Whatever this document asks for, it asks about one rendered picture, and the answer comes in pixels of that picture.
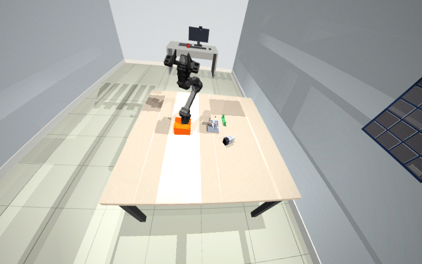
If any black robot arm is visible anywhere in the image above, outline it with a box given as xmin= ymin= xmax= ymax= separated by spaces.
xmin=177 ymin=54 xmax=203 ymax=124

